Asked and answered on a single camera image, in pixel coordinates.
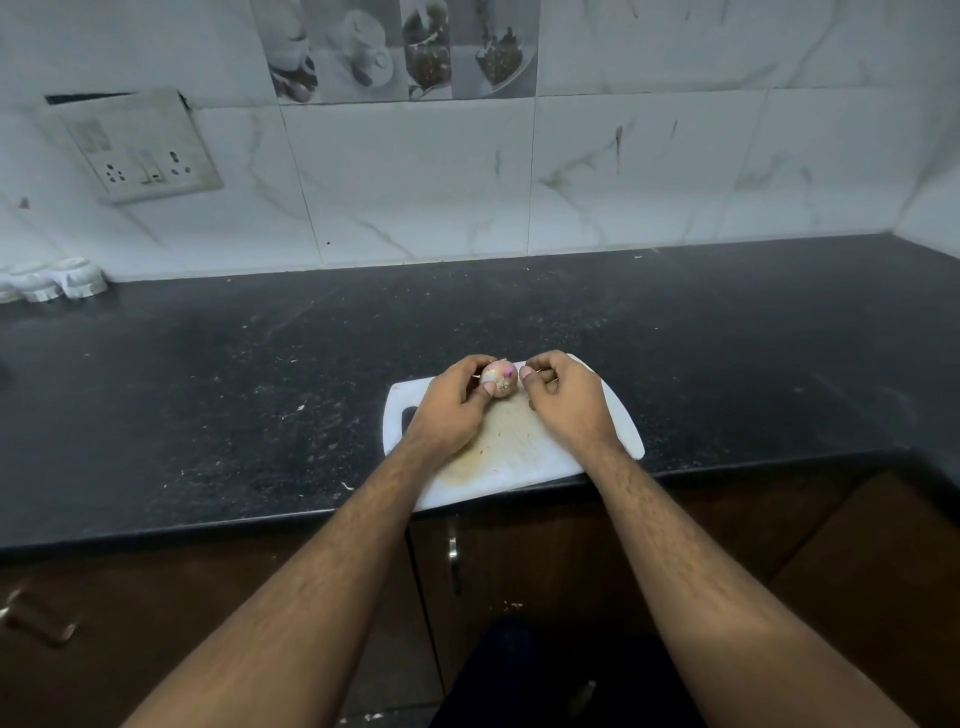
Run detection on person's right hand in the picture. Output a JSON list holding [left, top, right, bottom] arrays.
[[519, 350, 625, 471]]

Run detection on person's left hand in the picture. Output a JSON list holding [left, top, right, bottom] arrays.
[[401, 353, 500, 471]]

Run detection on small pink onion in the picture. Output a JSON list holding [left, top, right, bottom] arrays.
[[479, 359, 520, 397]]

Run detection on white plastic cutting board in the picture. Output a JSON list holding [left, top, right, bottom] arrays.
[[382, 353, 646, 514]]

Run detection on person's left forearm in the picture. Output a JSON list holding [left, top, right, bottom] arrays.
[[123, 438, 440, 728]]

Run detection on person's right forearm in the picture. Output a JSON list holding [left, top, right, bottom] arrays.
[[584, 442, 920, 728]]

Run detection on person's dark trousers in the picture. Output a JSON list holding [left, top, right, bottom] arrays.
[[431, 614, 708, 728]]

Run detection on white wall socket plate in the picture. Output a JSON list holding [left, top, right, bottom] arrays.
[[37, 87, 224, 206]]

